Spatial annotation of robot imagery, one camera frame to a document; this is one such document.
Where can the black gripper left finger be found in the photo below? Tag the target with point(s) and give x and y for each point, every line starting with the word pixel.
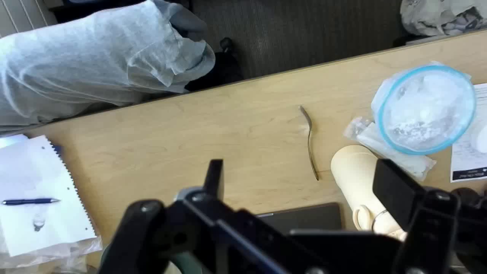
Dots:
pixel 168 238

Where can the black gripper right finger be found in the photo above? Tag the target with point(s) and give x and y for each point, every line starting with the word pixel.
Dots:
pixel 435 229

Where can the white paper card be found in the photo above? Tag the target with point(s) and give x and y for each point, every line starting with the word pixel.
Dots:
pixel 469 157

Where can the clear plastic wrapper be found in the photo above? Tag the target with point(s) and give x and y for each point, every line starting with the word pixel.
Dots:
pixel 370 139

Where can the clear container with blue rim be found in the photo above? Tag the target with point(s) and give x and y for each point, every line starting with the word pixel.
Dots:
pixel 426 108

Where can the dark grey laptop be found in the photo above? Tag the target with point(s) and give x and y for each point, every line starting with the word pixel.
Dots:
pixel 304 218

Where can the blue pen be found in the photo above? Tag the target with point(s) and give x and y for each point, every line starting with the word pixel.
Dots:
pixel 27 201

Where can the white paper sheets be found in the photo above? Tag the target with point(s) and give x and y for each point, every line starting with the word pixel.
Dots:
pixel 31 172

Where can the gray clothed person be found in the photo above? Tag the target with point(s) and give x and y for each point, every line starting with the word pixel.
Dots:
pixel 76 66

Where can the crumpled white plastic bag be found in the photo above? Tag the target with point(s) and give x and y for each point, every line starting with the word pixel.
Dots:
pixel 441 15

